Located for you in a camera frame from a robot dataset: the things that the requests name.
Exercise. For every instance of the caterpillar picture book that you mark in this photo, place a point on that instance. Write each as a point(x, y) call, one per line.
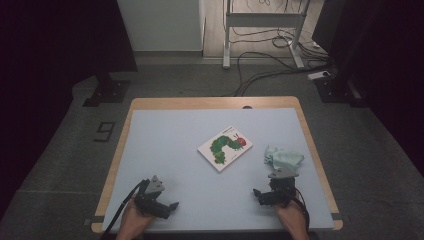
point(226, 146)

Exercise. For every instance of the light green cloth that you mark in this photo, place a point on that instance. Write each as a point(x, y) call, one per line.
point(286, 158)

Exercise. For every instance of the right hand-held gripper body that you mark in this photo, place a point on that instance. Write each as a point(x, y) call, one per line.
point(278, 195)

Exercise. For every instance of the black tape strip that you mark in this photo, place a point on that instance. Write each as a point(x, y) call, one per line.
point(337, 216)
point(95, 220)

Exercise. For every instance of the light grey table mat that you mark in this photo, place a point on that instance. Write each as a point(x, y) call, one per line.
point(186, 133)

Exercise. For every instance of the person's right hand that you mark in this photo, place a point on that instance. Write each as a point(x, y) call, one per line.
point(291, 216)

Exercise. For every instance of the white desk frame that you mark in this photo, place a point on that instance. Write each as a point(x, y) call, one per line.
point(263, 20)

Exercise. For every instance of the black stand base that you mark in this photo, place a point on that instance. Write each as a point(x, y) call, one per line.
point(333, 90)
point(110, 91)

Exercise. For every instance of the white power strip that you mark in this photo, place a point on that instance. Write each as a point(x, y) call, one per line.
point(316, 75)

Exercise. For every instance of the black table grommet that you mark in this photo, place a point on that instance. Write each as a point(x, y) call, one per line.
point(247, 107)

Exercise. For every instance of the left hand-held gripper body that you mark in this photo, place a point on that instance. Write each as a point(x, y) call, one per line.
point(151, 203)

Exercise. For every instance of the wooden table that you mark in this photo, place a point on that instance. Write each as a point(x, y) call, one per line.
point(200, 102)

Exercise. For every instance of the person's left hand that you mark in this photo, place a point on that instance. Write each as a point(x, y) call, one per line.
point(133, 220)

